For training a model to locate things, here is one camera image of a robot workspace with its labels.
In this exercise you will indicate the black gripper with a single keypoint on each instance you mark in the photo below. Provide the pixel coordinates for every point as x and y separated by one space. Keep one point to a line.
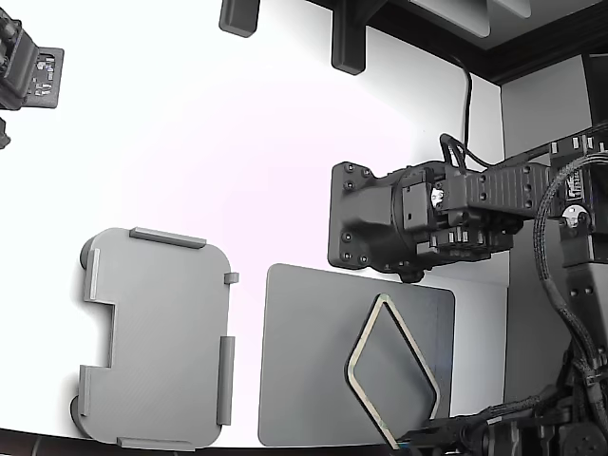
518 437

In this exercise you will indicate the thin rectangular frame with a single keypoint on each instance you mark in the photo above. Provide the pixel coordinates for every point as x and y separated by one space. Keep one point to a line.
404 332

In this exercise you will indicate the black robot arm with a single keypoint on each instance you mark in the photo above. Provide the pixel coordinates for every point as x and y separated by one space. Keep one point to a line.
503 190

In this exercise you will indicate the gray box with tabs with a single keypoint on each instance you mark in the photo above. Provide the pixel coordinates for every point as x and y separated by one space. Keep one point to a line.
161 332

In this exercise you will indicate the flat gray plate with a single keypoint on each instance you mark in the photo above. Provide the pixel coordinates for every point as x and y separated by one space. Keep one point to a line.
304 361

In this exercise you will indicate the black ledge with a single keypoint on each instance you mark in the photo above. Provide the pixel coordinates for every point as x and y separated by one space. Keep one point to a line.
522 52

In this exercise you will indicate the small black clamp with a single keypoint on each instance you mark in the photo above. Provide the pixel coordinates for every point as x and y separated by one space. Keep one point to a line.
4 135

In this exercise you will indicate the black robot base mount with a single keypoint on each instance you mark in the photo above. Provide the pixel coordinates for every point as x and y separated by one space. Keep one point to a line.
361 209

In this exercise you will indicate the large black bracket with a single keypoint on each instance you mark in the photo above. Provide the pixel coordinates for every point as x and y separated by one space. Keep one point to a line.
348 47

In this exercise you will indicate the small black bracket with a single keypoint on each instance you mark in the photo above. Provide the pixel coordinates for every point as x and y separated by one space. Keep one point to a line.
239 16

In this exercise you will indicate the black marker board on camera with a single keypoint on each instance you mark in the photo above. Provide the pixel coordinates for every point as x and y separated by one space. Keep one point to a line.
47 78

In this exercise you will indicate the black camera housing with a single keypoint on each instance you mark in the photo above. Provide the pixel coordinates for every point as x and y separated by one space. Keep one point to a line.
16 71

